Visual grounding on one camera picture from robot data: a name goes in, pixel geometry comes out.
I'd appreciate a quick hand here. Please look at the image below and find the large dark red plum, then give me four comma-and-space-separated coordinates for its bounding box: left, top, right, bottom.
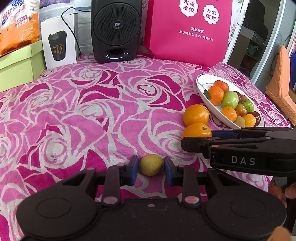
249, 111, 261, 126

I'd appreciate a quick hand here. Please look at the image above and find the pink rose tablecloth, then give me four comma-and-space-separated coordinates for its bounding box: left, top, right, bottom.
1, 53, 288, 240

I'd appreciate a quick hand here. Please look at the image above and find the green mango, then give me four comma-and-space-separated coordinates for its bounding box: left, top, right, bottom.
242, 98, 254, 113

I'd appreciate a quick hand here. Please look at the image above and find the small dark red plum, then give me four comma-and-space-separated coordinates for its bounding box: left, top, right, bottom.
235, 91, 242, 103

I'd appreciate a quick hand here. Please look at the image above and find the small yellow lemon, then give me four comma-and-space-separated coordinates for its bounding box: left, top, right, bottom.
139, 154, 164, 176

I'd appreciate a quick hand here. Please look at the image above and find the round orange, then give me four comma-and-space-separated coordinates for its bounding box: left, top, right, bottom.
183, 104, 210, 127

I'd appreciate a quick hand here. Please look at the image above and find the black speaker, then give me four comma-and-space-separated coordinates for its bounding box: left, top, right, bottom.
91, 0, 142, 64

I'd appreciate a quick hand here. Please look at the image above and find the white coffee cup box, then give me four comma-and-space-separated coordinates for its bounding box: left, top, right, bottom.
41, 14, 79, 69

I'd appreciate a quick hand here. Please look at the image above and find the orange with green stem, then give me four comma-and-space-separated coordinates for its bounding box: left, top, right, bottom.
182, 123, 212, 138

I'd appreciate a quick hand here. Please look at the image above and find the small orange mandarin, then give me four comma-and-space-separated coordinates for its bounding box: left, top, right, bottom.
222, 106, 237, 122

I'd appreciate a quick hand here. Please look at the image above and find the person's right hand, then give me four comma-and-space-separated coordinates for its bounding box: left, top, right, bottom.
268, 179, 296, 241

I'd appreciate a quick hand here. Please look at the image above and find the brown kiwi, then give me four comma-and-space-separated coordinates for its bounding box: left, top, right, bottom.
234, 116, 246, 128

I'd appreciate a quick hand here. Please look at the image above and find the orange covered chair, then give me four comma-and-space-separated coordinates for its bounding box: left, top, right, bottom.
265, 45, 295, 126

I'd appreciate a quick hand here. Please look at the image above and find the pink tote bag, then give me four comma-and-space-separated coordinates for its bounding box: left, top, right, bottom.
144, 0, 232, 67

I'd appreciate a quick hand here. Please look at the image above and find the small yellow orange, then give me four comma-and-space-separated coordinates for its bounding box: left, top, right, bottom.
243, 114, 256, 128

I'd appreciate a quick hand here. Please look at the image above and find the orange paper cup pack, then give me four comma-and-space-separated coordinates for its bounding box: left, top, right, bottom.
1, 0, 40, 55

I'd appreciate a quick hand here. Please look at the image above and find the white round plate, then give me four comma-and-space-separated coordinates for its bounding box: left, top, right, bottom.
196, 74, 265, 129

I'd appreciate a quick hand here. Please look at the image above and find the green shoe box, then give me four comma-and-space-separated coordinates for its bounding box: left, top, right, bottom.
0, 40, 46, 92

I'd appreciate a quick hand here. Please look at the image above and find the black cable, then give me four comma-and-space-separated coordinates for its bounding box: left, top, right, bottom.
61, 6, 83, 56

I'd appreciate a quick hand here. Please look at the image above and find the reddish tangerine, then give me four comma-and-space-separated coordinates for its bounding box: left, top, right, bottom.
213, 80, 229, 93

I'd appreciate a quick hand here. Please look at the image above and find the tangerine with leaf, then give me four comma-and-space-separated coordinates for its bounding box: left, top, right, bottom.
204, 85, 224, 105

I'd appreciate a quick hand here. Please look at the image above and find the green apple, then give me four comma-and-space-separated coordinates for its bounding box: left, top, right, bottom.
221, 91, 238, 109

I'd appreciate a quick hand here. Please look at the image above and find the red green tomato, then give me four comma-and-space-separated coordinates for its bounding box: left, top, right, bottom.
235, 103, 247, 116

